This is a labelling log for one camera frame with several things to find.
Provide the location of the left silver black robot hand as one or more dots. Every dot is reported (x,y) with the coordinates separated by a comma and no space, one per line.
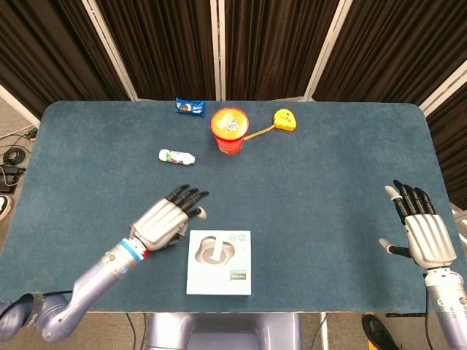
(160,222)

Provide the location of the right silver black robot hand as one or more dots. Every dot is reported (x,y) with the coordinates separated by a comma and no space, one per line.
(428,237)

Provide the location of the white Philips speaker box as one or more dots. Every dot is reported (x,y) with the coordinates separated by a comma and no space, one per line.
(211,280)

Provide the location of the small white milk bottle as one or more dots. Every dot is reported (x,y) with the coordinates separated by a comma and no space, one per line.
(175,156)

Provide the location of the black curtain screen panel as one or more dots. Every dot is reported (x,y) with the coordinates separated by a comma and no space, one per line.
(273,43)
(164,43)
(394,47)
(54,43)
(452,146)

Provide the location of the black shoe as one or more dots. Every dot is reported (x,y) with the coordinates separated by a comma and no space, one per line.
(379,330)

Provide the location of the blue cookie packet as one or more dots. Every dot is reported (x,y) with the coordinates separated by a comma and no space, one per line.
(190,106)

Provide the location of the blue felt table mat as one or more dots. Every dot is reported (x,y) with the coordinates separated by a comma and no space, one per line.
(310,218)

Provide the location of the red cup with orange lid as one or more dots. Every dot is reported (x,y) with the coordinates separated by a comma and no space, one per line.
(230,124)

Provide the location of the grey-purple robot torso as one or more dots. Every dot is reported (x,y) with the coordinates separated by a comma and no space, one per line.
(219,328)

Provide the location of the black power adapter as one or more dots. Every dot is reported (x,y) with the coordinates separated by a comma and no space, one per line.
(9,175)

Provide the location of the yellow tape measure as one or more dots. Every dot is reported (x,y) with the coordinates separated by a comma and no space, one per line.
(284,118)

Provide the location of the black under-table bracket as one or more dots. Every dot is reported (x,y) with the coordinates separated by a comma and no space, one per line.
(405,314)

